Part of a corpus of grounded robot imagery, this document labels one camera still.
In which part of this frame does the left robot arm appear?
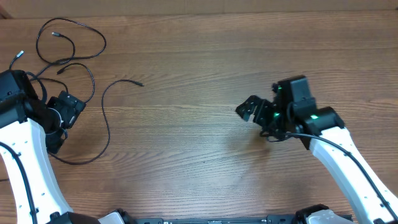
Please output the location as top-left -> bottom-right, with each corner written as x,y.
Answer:
1,70 -> 134,224

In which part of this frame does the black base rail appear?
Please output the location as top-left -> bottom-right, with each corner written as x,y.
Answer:
135,204 -> 354,224

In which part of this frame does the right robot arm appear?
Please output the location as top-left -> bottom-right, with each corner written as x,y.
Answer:
236,75 -> 397,223

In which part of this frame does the thin black USB cable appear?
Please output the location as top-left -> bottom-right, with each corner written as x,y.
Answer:
30,62 -> 96,104

